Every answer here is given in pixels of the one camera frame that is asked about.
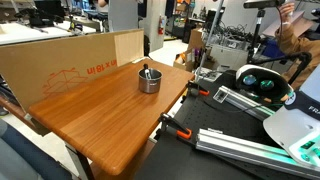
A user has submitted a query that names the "cardboard panel with orange print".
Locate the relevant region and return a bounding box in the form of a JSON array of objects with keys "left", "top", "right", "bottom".
[{"left": 0, "top": 28, "right": 145, "bottom": 113}]

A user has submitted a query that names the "black computer monitor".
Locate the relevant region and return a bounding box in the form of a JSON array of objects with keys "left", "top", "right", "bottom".
[{"left": 33, "top": 0, "right": 66, "bottom": 20}]

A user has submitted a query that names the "white VR headset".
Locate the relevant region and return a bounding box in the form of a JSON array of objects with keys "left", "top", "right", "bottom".
[{"left": 235, "top": 64, "right": 295, "bottom": 103}]

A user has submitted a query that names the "open cardboard box with items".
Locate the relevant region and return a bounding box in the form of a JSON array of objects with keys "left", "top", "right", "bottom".
[{"left": 172, "top": 49, "right": 196, "bottom": 73}]

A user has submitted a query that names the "red fire extinguisher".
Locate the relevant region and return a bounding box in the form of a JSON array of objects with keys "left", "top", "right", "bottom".
[{"left": 157, "top": 14, "right": 166, "bottom": 36}]

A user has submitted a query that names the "black stereo camera bar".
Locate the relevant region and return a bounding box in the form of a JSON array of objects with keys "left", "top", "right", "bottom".
[{"left": 243, "top": 0, "right": 287, "bottom": 10}]

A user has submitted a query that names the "aluminium extrusion rail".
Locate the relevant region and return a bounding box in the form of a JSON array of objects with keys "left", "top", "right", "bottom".
[
  {"left": 195, "top": 127, "right": 320, "bottom": 180},
  {"left": 212, "top": 85, "right": 278, "bottom": 121}
]

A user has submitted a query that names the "black camera stand pole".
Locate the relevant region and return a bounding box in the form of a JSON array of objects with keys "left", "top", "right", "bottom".
[{"left": 246, "top": 8, "right": 267, "bottom": 65}]

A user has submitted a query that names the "white storage bin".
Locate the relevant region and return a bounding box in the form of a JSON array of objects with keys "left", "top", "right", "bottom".
[{"left": 209, "top": 43, "right": 250, "bottom": 72}]

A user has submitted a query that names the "orange and black bar clamp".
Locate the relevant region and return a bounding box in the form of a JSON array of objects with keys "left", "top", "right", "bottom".
[
  {"left": 157, "top": 112, "right": 194, "bottom": 141},
  {"left": 185, "top": 80, "right": 211, "bottom": 98}
]

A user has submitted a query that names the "small steel bowl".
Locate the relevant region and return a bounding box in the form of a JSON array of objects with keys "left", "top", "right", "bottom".
[{"left": 137, "top": 68, "right": 164, "bottom": 95}]

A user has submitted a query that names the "brown sleeved forearm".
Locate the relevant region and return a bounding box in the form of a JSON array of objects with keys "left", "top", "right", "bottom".
[{"left": 274, "top": 22, "right": 320, "bottom": 90}]

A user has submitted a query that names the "grey metal table leg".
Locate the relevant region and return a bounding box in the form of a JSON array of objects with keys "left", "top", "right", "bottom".
[{"left": 64, "top": 143, "right": 96, "bottom": 180}]

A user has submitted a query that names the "slanted silver metal pole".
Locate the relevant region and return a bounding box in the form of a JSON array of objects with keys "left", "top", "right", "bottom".
[{"left": 194, "top": 0, "right": 225, "bottom": 83}]

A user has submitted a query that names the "blue grey chair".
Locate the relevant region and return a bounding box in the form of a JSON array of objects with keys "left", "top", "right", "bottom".
[{"left": 0, "top": 118, "right": 73, "bottom": 180}]

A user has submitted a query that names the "black and white marker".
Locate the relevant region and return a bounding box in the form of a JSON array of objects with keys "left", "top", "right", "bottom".
[{"left": 142, "top": 63, "right": 153, "bottom": 81}]

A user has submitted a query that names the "bystander bare hand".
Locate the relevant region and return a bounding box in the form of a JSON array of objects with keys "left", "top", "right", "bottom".
[{"left": 278, "top": 2, "right": 296, "bottom": 25}]

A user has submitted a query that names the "tall brown cardboard box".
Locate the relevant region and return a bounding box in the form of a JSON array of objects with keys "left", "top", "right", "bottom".
[{"left": 187, "top": 27, "right": 205, "bottom": 52}]

